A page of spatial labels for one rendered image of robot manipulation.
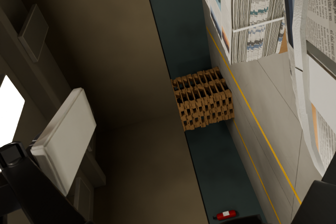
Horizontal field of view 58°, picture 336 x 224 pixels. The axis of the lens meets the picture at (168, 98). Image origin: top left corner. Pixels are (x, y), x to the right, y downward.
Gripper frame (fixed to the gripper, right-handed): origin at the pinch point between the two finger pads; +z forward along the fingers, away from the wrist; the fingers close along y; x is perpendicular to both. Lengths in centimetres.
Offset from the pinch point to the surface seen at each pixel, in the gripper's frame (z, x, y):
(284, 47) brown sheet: 91, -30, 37
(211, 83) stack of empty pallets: 678, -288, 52
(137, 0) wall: 768, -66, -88
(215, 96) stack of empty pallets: 627, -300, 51
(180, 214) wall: 546, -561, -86
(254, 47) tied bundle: 89, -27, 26
